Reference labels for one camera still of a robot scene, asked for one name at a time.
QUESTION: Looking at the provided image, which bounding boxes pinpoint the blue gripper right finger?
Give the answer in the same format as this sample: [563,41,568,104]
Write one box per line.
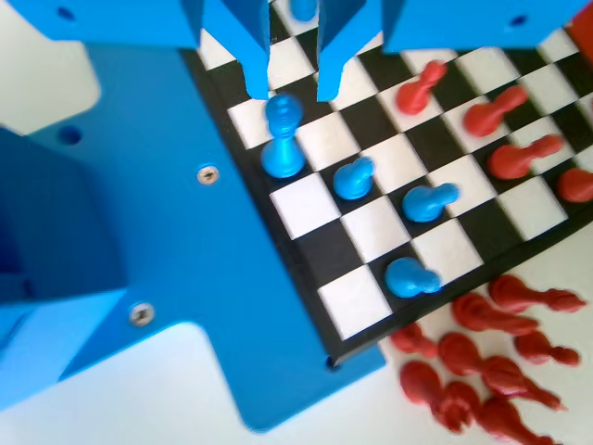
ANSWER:
[317,0,385,101]

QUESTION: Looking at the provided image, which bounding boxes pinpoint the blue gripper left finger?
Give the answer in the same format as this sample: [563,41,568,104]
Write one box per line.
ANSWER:
[201,0,271,100]

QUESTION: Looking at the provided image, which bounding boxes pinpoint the blue chess king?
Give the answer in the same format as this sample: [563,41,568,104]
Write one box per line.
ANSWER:
[259,92,305,180]

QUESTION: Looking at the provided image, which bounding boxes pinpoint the blue pawn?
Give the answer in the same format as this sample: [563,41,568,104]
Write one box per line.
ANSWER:
[289,0,319,23]
[385,257,442,299]
[332,156,375,201]
[401,183,461,223]

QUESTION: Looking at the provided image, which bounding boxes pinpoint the black and white chessboard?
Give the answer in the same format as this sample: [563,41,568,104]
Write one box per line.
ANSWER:
[180,0,593,358]

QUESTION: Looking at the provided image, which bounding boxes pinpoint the red piece top right corner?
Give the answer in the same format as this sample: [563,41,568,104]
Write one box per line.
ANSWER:
[565,6,593,53]

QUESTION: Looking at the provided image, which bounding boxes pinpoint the red king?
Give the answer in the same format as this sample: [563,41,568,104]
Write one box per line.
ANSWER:
[488,273,587,316]

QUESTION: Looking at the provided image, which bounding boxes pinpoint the blue base plate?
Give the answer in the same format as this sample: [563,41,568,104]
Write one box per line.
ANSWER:
[0,41,386,435]

